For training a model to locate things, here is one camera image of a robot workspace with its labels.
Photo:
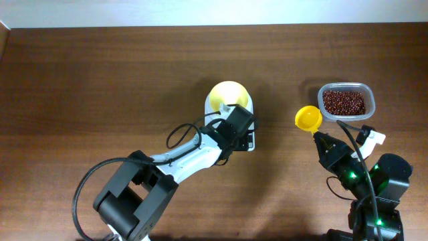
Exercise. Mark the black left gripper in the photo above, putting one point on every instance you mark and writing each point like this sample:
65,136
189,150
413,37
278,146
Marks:
244,142

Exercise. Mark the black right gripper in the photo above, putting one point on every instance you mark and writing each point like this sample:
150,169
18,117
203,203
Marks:
330,158

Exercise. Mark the yellow measuring scoop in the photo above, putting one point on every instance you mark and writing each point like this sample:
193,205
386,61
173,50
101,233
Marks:
308,119

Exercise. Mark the red beans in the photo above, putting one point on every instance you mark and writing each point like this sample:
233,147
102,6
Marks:
344,103

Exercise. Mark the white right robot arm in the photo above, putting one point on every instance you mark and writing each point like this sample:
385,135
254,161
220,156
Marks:
373,214

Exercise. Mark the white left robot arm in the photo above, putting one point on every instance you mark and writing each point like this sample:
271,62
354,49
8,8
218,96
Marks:
135,197

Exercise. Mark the white digital kitchen scale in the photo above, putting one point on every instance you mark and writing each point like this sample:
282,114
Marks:
249,138

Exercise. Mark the pale yellow bowl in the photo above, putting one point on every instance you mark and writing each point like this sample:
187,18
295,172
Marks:
228,92

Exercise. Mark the clear plastic bean container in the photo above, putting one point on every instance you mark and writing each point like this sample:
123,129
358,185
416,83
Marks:
348,86

